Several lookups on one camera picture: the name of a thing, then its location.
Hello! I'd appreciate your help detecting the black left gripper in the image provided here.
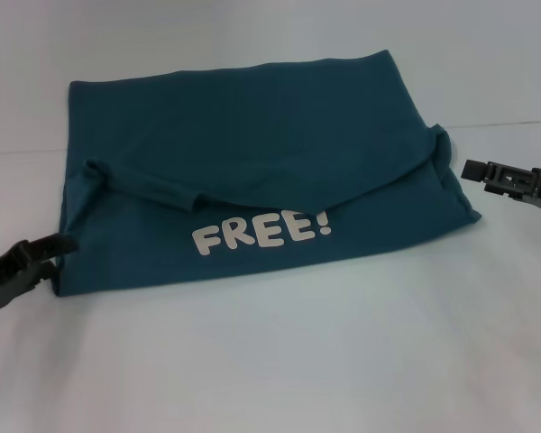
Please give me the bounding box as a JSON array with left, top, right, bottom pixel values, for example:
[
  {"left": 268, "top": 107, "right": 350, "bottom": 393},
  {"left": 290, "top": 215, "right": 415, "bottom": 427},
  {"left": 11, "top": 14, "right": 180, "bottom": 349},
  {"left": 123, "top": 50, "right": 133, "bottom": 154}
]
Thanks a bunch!
[{"left": 0, "top": 234, "right": 78, "bottom": 311}]

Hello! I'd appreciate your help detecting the teal blue t-shirt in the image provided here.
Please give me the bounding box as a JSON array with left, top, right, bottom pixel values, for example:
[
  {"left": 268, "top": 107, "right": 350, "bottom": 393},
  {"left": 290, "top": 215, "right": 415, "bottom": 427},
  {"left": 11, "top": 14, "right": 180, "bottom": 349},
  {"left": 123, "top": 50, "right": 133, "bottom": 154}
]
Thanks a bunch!
[{"left": 53, "top": 50, "right": 481, "bottom": 299}]

